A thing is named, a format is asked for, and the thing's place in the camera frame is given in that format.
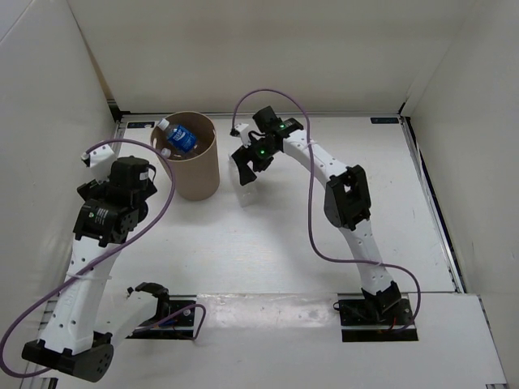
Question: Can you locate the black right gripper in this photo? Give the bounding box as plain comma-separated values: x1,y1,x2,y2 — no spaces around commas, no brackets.
232,137,279,187

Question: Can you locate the clear unlabelled plastic bottle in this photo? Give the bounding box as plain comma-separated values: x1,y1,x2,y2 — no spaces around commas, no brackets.
229,156,258,208

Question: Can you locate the blue Pocari Sweat bottle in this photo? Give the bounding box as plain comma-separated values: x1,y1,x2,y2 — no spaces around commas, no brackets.
157,118,198,154

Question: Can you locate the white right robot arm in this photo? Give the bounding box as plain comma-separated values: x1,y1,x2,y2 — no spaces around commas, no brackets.
230,106,401,324

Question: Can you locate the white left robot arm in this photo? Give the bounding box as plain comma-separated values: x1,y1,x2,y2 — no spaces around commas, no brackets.
22,156,171,383

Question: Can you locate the brown cylindrical paper bin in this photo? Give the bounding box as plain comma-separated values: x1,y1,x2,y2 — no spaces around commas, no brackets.
150,111,220,201

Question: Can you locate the left blue corner sticker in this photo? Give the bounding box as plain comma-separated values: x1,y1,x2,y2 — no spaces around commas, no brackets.
127,121,155,129

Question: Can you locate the blue corner sticker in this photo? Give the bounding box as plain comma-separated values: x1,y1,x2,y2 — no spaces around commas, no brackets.
370,117,399,125
127,121,155,129

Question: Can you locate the right blue corner sticker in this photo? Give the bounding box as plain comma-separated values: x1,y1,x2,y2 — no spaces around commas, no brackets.
370,117,399,125

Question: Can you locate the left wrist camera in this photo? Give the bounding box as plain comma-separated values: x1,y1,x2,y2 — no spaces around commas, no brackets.
81,145,117,182

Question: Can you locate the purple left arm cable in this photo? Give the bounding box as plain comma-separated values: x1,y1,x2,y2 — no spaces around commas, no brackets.
0,139,208,378

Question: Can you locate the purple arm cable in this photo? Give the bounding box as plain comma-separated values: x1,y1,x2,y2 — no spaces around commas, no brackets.
0,139,208,378
230,88,421,334

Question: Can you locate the rear aluminium table rail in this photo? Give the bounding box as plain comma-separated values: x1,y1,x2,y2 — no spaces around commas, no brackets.
120,111,400,122

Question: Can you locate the aluminium table rail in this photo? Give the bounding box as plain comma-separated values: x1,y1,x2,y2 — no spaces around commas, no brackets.
44,121,125,325
399,115,466,293
120,111,400,122

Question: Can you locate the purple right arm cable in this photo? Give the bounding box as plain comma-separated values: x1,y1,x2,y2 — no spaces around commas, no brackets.
230,88,421,334

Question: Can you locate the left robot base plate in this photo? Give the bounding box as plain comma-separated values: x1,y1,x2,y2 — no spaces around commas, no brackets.
128,295,197,340

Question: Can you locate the left aluminium table rail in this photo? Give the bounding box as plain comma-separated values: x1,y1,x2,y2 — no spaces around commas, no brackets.
44,121,125,325

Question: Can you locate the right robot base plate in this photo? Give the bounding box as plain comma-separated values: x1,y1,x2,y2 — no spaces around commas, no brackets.
332,295,418,343

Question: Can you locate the right aluminium table rail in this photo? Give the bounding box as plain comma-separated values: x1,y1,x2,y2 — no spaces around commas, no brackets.
399,115,466,293

